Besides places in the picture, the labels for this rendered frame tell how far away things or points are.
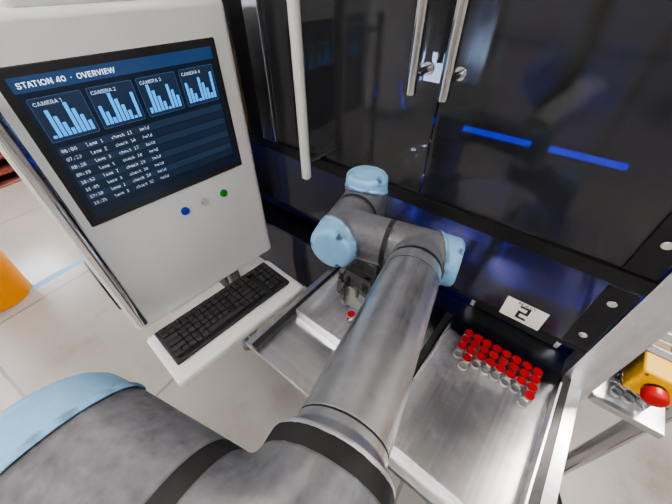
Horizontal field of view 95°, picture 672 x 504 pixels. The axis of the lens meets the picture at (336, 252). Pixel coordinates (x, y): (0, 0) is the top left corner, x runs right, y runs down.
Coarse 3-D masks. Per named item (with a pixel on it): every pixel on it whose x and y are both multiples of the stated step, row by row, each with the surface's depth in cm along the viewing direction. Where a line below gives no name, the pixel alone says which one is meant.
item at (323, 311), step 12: (336, 276) 94; (324, 288) 91; (312, 300) 88; (324, 300) 90; (336, 300) 90; (360, 300) 90; (300, 312) 83; (312, 312) 87; (324, 312) 87; (336, 312) 87; (312, 324) 82; (324, 324) 84; (336, 324) 84; (324, 336) 81; (336, 336) 78
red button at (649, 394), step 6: (642, 390) 59; (648, 390) 58; (654, 390) 58; (660, 390) 57; (642, 396) 59; (648, 396) 58; (654, 396) 57; (660, 396) 57; (666, 396) 57; (648, 402) 59; (654, 402) 58; (660, 402) 57; (666, 402) 57
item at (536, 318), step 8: (504, 304) 72; (512, 304) 70; (520, 304) 69; (504, 312) 73; (512, 312) 71; (536, 312) 67; (544, 312) 66; (520, 320) 71; (528, 320) 70; (536, 320) 68; (544, 320) 67; (536, 328) 70
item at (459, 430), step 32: (448, 352) 78; (416, 384) 72; (448, 384) 72; (480, 384) 72; (544, 384) 72; (416, 416) 67; (448, 416) 67; (480, 416) 67; (512, 416) 67; (544, 416) 67; (416, 448) 62; (448, 448) 62; (480, 448) 62; (512, 448) 62; (448, 480) 58; (480, 480) 58; (512, 480) 58
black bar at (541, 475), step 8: (568, 384) 70; (560, 392) 69; (560, 400) 67; (560, 408) 66; (560, 416) 65; (552, 424) 64; (552, 432) 63; (552, 440) 62; (544, 448) 61; (552, 448) 61; (544, 456) 60; (544, 464) 59; (536, 472) 58; (544, 472) 58; (536, 480) 57; (544, 480) 57; (536, 488) 56; (536, 496) 55
